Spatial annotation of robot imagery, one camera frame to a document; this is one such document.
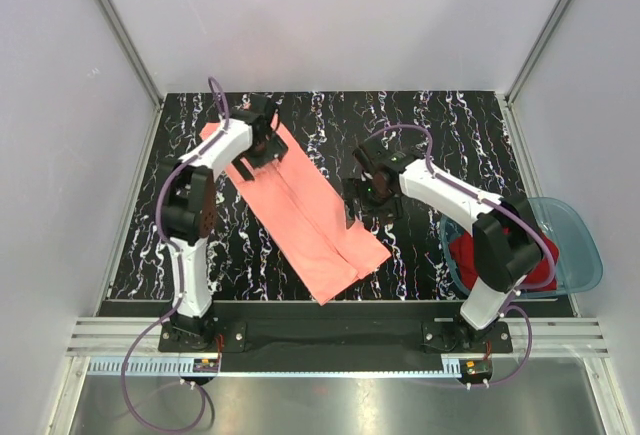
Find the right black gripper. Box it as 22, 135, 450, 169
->
341, 176, 404, 229

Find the pink t shirt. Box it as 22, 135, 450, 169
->
226, 126, 390, 305

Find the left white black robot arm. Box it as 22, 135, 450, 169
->
156, 102, 288, 351

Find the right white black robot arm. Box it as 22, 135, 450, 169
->
341, 154, 556, 352

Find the red t shirt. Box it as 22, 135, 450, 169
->
449, 232, 559, 291

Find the black marble pattern mat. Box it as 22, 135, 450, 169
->
108, 91, 524, 301

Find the right small controller board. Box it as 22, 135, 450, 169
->
462, 360, 493, 378

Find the small controller board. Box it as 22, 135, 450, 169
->
462, 360, 493, 378
193, 358, 220, 373

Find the left small controller board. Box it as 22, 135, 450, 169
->
193, 358, 220, 373

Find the blue plastic basket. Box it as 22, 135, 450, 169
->
439, 197, 603, 300

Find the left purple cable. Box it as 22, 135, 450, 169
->
119, 76, 217, 434

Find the purple cable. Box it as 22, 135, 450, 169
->
369, 124, 557, 391
119, 76, 217, 434

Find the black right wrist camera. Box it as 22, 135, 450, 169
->
353, 136, 423, 176

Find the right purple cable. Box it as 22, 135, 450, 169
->
369, 124, 557, 391

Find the aluminium rail profile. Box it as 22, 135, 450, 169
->
66, 317, 608, 358

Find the white slotted cable duct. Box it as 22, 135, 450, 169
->
87, 357, 494, 379

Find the left aluminium frame post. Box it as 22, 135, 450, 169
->
95, 0, 164, 108

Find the aluminium frame post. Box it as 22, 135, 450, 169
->
95, 0, 164, 108
504, 0, 575, 106

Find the right aluminium frame post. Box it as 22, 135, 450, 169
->
504, 0, 575, 106

